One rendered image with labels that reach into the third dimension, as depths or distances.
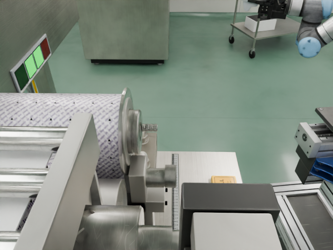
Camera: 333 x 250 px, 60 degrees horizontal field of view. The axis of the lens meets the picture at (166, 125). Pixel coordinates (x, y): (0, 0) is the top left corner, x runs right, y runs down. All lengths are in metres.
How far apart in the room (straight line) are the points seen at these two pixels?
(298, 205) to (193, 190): 1.68
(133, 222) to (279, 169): 2.08
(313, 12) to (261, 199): 1.20
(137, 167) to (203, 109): 2.25
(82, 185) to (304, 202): 1.73
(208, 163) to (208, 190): 0.77
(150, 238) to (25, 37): 0.76
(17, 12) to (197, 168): 0.67
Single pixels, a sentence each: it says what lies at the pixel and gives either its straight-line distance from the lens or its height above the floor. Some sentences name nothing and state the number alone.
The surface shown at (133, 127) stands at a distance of 0.46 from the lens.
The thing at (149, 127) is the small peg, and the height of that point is 1.25.
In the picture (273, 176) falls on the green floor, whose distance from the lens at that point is 2.22.
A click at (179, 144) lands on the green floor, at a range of 2.32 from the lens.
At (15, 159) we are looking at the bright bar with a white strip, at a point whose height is 1.44.
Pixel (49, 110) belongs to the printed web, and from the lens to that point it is 0.47.
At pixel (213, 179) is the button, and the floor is 0.92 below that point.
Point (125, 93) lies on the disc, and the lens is 0.45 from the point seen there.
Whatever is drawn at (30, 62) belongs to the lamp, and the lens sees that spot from 0.92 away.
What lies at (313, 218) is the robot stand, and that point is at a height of 0.21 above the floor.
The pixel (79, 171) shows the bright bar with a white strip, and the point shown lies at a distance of 0.16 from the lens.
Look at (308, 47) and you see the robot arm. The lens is 1.22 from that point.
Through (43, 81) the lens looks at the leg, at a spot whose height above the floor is 0.90.
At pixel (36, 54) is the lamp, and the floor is 1.20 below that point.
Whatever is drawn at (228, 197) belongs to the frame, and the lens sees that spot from 0.16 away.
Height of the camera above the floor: 1.56
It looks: 39 degrees down
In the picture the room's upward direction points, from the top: straight up
